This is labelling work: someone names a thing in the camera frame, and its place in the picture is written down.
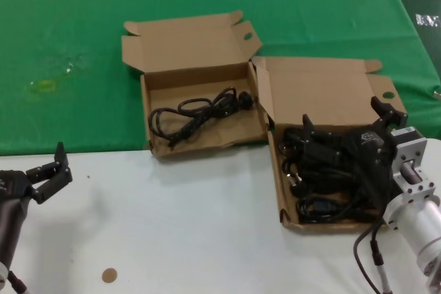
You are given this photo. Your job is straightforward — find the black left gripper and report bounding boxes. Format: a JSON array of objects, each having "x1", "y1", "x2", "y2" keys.
[{"x1": 0, "y1": 141, "x2": 74, "y2": 204}]

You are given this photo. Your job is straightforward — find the tangled black power cords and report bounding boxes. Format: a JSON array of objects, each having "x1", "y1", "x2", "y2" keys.
[{"x1": 280, "y1": 126, "x2": 390, "y2": 225}]

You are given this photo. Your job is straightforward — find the crumpled silver foil piece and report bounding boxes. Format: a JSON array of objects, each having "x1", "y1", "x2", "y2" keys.
[{"x1": 415, "y1": 14, "x2": 441, "y2": 28}]

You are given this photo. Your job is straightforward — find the open cardboard box, smooth lid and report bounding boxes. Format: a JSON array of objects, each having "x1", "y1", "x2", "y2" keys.
[{"x1": 252, "y1": 55, "x2": 408, "y2": 235}]

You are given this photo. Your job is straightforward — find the black power cord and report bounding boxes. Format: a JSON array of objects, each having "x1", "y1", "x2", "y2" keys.
[{"x1": 147, "y1": 86, "x2": 258, "y2": 153}]

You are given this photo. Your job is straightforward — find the open cardboard box, creased floor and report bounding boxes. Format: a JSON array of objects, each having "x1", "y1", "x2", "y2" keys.
[{"x1": 121, "y1": 10, "x2": 270, "y2": 160}]

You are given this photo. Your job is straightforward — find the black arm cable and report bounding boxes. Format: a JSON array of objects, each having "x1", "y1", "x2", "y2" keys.
[
  {"x1": 6, "y1": 269, "x2": 30, "y2": 294},
  {"x1": 353, "y1": 200, "x2": 394, "y2": 294}
]

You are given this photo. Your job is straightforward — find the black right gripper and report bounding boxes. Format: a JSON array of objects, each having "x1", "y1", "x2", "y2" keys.
[{"x1": 301, "y1": 95, "x2": 409, "y2": 211}]

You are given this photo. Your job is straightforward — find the brown cardboard disc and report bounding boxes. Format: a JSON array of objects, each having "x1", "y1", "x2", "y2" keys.
[{"x1": 101, "y1": 268, "x2": 119, "y2": 284}]

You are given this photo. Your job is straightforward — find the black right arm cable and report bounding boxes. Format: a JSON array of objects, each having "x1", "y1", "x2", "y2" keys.
[{"x1": 353, "y1": 200, "x2": 394, "y2": 294}]

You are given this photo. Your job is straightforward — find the green table cloth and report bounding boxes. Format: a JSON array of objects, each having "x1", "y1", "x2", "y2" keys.
[{"x1": 0, "y1": 0, "x2": 441, "y2": 156}]

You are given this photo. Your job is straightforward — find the yellow tape square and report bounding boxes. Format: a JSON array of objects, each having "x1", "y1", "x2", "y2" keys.
[{"x1": 36, "y1": 80, "x2": 59, "y2": 94}]

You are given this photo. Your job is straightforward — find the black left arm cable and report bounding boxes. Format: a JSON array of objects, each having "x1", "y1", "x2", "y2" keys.
[{"x1": 6, "y1": 269, "x2": 30, "y2": 294}]

